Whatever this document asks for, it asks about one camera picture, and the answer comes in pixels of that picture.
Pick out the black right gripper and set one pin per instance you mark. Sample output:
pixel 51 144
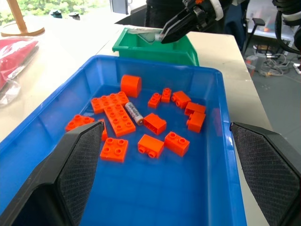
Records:
pixel 202 13

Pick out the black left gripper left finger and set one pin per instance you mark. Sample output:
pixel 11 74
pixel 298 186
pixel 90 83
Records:
pixel 70 169

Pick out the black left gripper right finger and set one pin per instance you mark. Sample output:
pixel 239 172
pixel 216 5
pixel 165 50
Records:
pixel 268 169

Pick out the green plastic bin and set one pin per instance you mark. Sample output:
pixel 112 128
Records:
pixel 152 50

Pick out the blue plastic bin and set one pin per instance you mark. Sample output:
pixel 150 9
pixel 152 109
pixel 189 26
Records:
pixel 160 183

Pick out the clear plastic sheet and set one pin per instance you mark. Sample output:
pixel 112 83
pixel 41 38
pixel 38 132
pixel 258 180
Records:
pixel 145 35

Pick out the small orange brick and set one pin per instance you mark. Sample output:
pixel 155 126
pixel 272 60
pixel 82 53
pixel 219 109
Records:
pixel 154 100
pixel 166 95

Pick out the orange eight-stud brick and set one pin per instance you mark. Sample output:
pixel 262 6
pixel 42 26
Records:
pixel 109 101
pixel 120 120

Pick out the orange rounded block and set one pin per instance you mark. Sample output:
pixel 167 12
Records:
pixel 130 86

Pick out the black chair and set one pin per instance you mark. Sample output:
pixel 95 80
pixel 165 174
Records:
pixel 255 26

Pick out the grey box on floor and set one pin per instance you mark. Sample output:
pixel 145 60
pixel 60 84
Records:
pixel 255 61

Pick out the white AA battery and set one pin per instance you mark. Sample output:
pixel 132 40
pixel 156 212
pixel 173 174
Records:
pixel 134 113

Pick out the red item in clear bag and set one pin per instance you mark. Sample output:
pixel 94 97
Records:
pixel 14 56

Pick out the wooden stand with round base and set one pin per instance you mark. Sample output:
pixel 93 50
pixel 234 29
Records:
pixel 20 26

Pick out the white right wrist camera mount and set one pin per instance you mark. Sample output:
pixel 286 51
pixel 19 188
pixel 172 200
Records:
pixel 217 8

